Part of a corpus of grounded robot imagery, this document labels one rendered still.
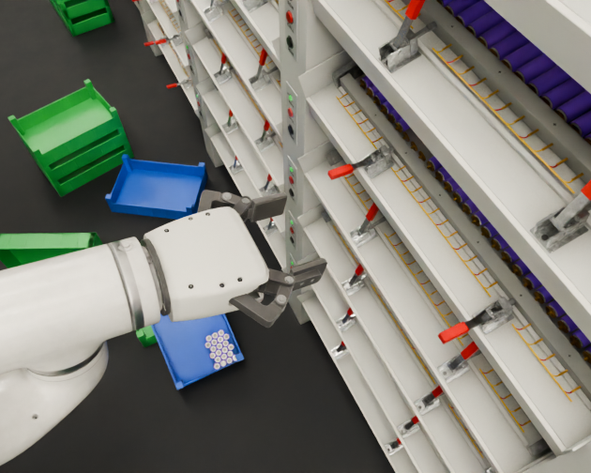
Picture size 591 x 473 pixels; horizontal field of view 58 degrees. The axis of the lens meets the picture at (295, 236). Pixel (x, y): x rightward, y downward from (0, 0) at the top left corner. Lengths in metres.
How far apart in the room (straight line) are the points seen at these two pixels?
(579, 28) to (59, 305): 0.43
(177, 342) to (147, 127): 0.94
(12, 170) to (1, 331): 1.78
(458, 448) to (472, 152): 0.60
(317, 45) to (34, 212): 1.45
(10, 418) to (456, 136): 0.50
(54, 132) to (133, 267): 1.60
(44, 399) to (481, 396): 0.59
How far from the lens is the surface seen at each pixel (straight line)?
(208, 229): 0.53
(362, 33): 0.69
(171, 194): 1.95
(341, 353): 1.43
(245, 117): 1.39
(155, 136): 2.16
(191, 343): 1.61
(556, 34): 0.44
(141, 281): 0.48
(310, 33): 0.81
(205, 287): 0.49
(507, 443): 0.85
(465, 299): 0.70
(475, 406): 0.85
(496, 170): 0.56
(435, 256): 0.72
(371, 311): 1.08
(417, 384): 1.04
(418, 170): 0.75
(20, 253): 1.88
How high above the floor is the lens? 1.52
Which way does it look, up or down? 57 degrees down
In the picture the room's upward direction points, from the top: straight up
